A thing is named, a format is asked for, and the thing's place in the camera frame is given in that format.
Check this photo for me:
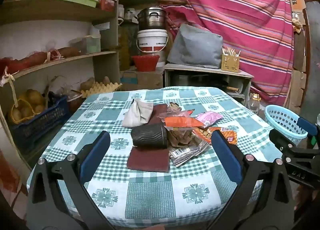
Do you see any white plastic bucket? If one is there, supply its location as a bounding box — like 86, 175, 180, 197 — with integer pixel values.
136, 29, 169, 53

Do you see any red plastic basin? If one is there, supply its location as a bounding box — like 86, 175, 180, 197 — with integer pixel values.
132, 55, 159, 72

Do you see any silver barcode wrapper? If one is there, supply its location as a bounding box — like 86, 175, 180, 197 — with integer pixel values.
168, 141, 210, 167

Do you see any beige cloth pouch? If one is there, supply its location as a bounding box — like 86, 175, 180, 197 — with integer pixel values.
122, 98, 153, 128

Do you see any orange snack wrapper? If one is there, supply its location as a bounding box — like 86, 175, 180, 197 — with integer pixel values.
164, 117, 204, 127

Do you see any yellow egg tray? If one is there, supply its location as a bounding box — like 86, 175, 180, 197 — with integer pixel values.
81, 82, 122, 98

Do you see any steel cooking pot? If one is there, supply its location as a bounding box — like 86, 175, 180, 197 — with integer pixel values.
137, 7, 167, 31

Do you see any cardboard box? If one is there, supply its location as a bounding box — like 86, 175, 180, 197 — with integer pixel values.
120, 68, 164, 91

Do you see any cooking oil bottle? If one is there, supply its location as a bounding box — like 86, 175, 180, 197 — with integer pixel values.
248, 93, 261, 115

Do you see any grey cushion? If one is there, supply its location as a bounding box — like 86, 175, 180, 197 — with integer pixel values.
167, 24, 223, 69

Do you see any grey wooden side shelf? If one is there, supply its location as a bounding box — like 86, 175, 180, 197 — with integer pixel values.
163, 64, 254, 105

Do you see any green checked tablecloth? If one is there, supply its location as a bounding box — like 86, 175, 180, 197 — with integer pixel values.
43, 87, 281, 227

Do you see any dark blue plastic crate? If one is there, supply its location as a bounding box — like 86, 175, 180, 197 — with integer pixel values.
9, 92, 70, 153

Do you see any maroon scouring pad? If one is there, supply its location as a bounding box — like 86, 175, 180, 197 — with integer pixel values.
127, 146, 170, 173
147, 104, 168, 125

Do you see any pink snack wrapper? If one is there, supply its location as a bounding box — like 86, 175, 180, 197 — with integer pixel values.
195, 111, 223, 128

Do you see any black ribbed paper cup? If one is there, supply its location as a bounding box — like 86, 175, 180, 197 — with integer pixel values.
131, 123, 168, 149

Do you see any brown paper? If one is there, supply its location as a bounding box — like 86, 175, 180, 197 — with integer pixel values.
167, 103, 182, 114

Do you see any wooden wall shelf unit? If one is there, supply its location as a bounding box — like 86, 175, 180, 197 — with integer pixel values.
1, 0, 120, 169

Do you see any red orange snack packet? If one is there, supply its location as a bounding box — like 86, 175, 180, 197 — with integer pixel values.
192, 126, 238, 145

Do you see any light blue plastic basket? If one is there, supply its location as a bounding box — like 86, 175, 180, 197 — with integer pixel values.
264, 105, 308, 145

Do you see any striped magenta curtain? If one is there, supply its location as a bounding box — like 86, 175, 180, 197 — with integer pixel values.
164, 0, 294, 105

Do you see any yellow utensil holder box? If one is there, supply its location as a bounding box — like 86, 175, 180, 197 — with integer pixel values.
221, 47, 241, 73

